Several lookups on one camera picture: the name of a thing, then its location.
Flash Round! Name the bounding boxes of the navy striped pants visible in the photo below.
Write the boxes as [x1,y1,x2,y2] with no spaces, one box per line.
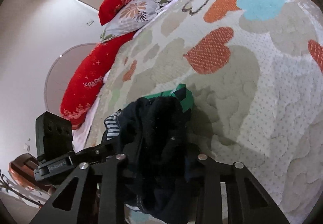
[103,84,204,223]

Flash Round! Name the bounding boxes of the pink bed sheet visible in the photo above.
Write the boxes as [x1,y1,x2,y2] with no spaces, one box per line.
[72,72,112,152]

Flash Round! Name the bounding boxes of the red long pillow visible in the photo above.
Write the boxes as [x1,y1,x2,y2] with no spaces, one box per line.
[60,31,137,130]

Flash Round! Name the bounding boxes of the round headboard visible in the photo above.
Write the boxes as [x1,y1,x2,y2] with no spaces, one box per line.
[44,43,96,116]

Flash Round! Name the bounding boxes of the heart patterned quilt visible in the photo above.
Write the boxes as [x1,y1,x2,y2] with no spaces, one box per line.
[86,0,322,223]

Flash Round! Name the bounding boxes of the floral grey pillow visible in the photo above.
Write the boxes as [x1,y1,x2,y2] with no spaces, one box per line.
[100,0,160,43]

